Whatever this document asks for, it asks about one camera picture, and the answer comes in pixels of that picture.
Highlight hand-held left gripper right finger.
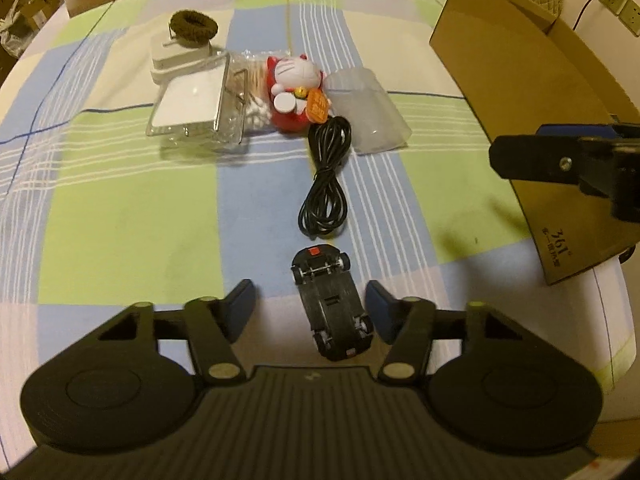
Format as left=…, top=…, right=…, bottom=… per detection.
left=365, top=281, right=526, bottom=387

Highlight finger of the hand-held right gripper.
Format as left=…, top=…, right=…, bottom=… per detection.
left=488, top=133, right=585, bottom=183
left=536, top=123, right=618, bottom=139

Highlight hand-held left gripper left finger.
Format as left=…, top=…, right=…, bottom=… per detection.
left=95, top=280, right=257, bottom=387

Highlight black toy car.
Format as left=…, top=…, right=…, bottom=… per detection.
left=291, top=246, right=376, bottom=362

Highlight brown cardboard box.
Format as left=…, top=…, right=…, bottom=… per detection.
left=429, top=0, right=640, bottom=287

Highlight clear plastic cup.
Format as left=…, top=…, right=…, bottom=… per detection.
left=325, top=67, right=414, bottom=155

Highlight clear plastic organizer box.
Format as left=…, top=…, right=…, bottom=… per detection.
left=145, top=52, right=251, bottom=154

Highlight red cat figurine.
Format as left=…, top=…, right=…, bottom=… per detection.
left=265, top=55, right=335, bottom=134

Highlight checked bed sheet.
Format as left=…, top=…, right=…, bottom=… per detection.
left=0, top=0, right=627, bottom=397

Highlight bag of cotton swabs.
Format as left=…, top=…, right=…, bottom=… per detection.
left=227, top=50, right=296, bottom=134

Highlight small white box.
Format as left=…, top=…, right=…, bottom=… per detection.
left=149, top=35, right=216, bottom=86

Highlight brown hair scrunchie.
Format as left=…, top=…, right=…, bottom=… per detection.
left=169, top=10, right=220, bottom=45

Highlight stacked cardboard cartons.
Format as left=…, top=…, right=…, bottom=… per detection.
left=0, top=0, right=67, bottom=57

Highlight black charger cable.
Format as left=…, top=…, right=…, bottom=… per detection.
left=571, top=0, right=615, bottom=31

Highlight white wall socket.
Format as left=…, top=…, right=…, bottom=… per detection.
left=600, top=0, right=640, bottom=37

